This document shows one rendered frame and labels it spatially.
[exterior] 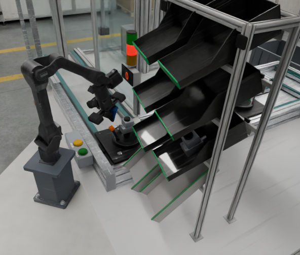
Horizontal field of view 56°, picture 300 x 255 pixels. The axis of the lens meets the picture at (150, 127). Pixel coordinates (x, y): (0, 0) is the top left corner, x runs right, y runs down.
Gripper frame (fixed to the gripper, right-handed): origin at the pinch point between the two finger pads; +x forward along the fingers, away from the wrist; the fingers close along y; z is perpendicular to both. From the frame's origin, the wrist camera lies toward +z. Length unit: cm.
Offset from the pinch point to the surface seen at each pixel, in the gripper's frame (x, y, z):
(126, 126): 6.7, -2.8, -5.2
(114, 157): 13.2, 10.9, -7.2
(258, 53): 88, -192, 5
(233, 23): -50, -4, -54
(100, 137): 13.7, 5.0, 7.8
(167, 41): -40, -6, -33
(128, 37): -21.0, -28.6, 6.9
